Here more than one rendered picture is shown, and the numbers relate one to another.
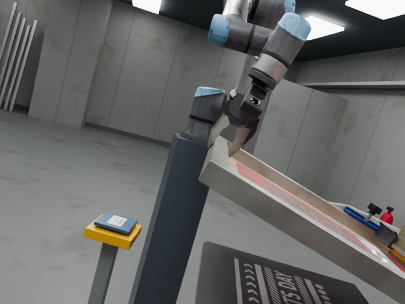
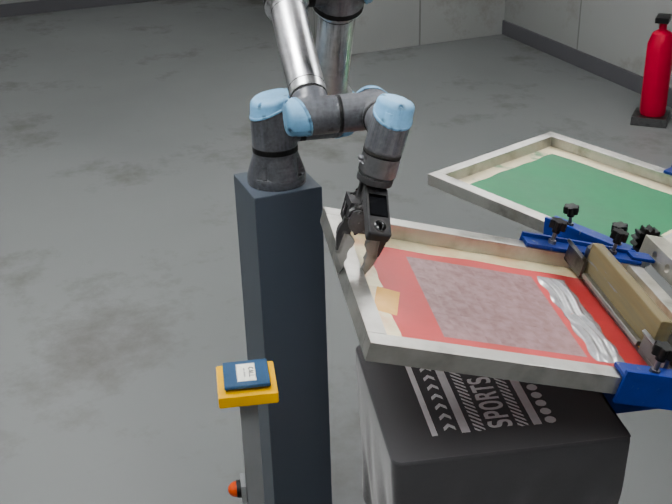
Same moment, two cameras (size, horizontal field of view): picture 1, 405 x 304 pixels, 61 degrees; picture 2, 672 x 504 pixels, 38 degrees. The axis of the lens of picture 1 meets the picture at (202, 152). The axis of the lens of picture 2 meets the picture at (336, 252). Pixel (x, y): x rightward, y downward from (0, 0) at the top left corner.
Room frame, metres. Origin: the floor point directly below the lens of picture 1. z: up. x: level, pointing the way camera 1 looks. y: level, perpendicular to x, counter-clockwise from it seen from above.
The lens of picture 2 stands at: (-0.88, 0.27, 2.18)
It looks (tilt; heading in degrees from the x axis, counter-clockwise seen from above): 27 degrees down; 351
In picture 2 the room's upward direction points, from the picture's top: 2 degrees counter-clockwise
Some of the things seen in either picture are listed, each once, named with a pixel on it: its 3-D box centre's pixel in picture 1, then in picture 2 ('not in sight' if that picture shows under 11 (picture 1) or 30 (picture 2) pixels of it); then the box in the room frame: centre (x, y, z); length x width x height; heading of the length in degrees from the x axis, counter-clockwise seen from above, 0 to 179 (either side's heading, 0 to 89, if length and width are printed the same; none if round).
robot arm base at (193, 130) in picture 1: (199, 128); (275, 162); (1.47, 0.04, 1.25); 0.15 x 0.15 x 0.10
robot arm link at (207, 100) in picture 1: (208, 102); (276, 118); (1.47, 0.03, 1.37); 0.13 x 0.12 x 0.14; 92
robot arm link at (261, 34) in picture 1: (270, 45); (367, 110); (0.94, -0.10, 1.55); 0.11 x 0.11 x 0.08; 2
